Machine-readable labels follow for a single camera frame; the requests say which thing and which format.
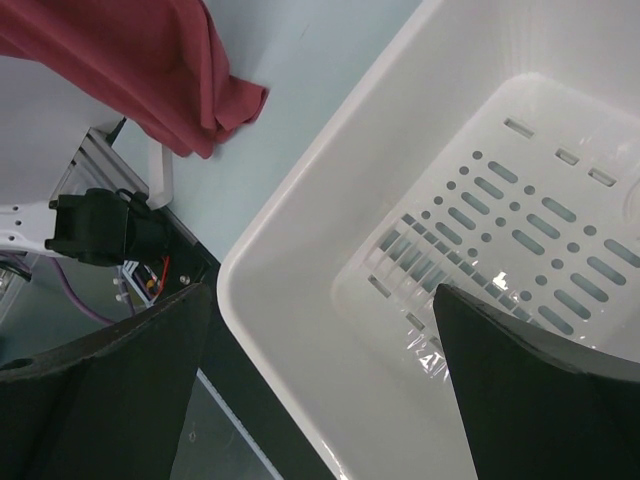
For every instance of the metal clothes rack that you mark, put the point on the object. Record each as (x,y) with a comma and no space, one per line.
(160,175)

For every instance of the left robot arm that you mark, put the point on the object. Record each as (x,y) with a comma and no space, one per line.
(99,227)

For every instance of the red tank top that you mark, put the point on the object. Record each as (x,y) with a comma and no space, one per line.
(161,64)

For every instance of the white plastic basket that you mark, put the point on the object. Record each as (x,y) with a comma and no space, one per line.
(493,146)

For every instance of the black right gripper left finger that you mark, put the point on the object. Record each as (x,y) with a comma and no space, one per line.
(110,405)

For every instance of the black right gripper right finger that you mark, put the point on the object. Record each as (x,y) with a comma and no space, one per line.
(535,405)

